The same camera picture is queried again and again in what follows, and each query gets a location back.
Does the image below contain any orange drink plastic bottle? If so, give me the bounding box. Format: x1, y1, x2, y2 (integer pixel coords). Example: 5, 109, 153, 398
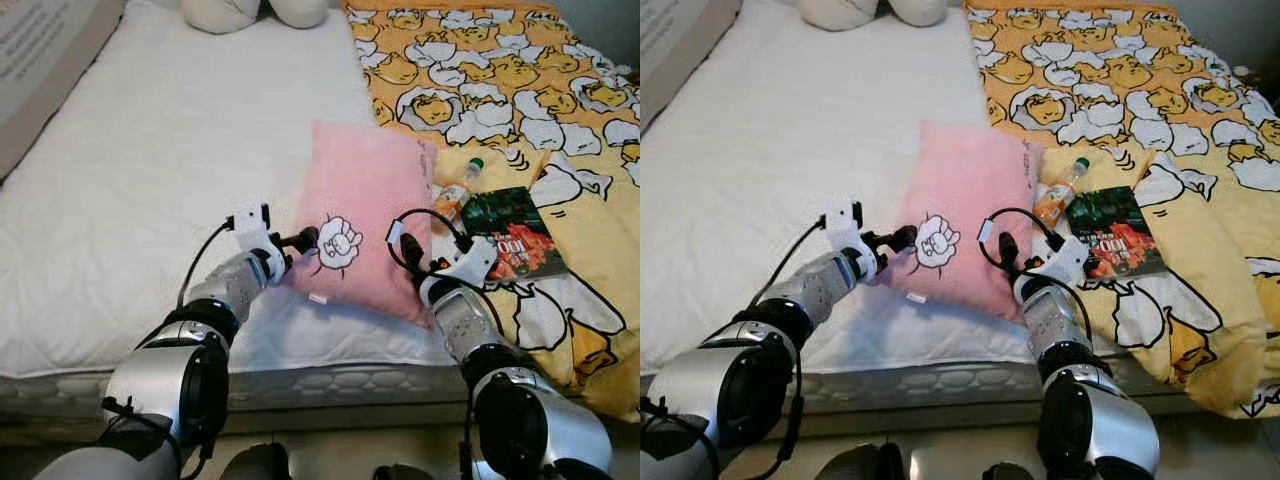
1033, 157, 1091, 229
432, 157, 486, 227

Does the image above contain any pink cartoon print pillow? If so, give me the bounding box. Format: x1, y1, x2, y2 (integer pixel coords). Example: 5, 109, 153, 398
880, 120, 1043, 323
283, 120, 441, 331

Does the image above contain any dark green red book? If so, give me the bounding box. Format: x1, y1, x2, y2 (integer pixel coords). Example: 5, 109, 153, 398
1063, 186, 1169, 281
460, 186, 571, 283

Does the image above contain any grey quilted mattress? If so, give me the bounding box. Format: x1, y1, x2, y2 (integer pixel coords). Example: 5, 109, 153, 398
0, 358, 641, 421
640, 358, 1231, 417

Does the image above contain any white quilted mattress pad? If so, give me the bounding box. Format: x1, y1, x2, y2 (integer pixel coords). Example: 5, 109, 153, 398
0, 0, 471, 379
640, 0, 1061, 377

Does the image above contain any yellow cartoon print blanket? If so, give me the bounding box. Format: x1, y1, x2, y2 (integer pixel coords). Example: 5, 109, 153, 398
962, 0, 1280, 419
342, 0, 641, 421

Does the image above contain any beige bed base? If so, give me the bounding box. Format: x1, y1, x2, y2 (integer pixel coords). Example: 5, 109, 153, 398
640, 400, 1280, 443
0, 400, 641, 443

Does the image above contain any dark left robot leg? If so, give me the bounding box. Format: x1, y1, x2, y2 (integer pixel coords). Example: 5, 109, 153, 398
215, 443, 291, 480
815, 443, 906, 480

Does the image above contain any cream plush toy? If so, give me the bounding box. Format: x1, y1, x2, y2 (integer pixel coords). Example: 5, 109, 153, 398
797, 0, 881, 31
180, 0, 267, 36
265, 0, 331, 29
880, 0, 949, 28

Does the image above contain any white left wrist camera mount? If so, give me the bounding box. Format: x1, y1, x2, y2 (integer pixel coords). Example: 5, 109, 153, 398
822, 197, 881, 281
225, 203, 287, 281

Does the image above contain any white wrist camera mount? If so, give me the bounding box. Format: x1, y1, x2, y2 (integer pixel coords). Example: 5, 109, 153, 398
822, 197, 881, 281
1030, 237, 1091, 291
225, 203, 287, 281
432, 237, 499, 296

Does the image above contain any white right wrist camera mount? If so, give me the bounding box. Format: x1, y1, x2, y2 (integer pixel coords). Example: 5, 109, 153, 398
432, 237, 499, 296
1030, 237, 1091, 291

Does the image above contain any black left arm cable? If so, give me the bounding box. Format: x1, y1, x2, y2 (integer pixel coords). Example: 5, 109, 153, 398
176, 205, 271, 313
748, 200, 863, 313

